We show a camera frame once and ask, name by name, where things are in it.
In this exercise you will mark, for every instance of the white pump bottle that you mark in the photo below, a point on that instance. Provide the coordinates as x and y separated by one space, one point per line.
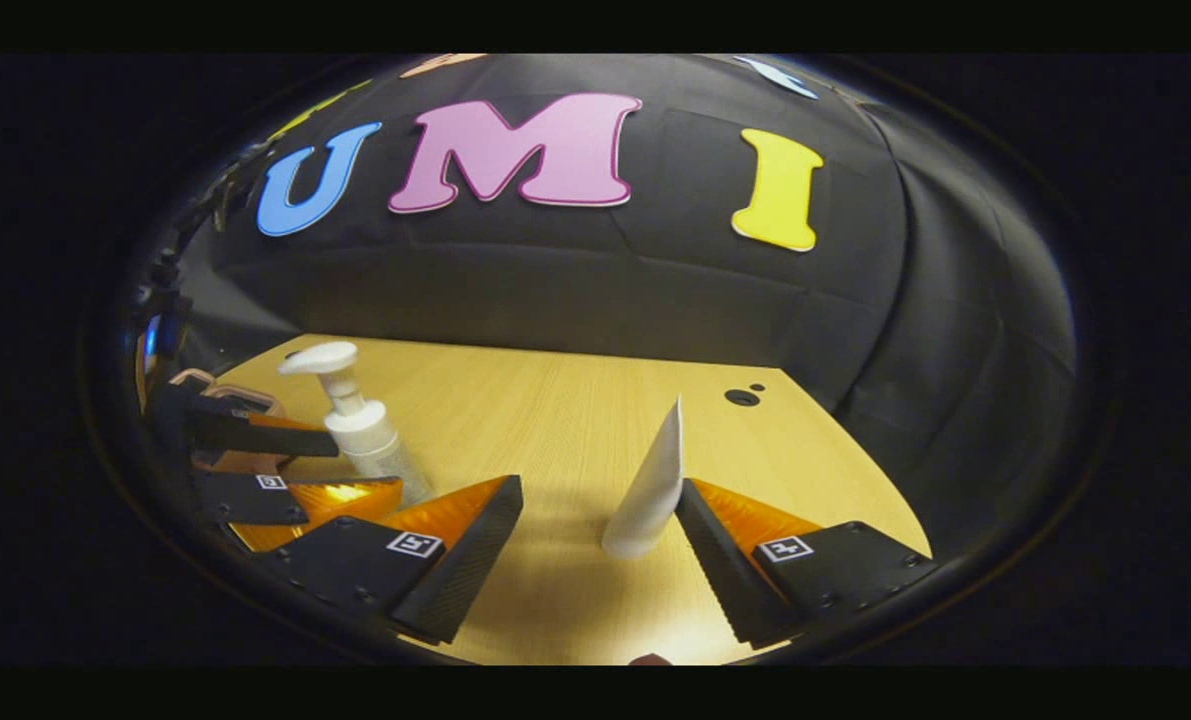
365 425

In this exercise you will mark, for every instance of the white skin care tube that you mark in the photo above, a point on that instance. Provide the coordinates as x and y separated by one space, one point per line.
650 490

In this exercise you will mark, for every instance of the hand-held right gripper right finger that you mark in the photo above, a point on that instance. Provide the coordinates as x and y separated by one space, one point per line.
720 565

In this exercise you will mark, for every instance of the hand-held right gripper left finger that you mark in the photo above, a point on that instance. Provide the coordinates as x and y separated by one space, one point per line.
470 560

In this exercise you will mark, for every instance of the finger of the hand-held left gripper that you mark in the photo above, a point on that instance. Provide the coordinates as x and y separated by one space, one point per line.
245 498
245 432

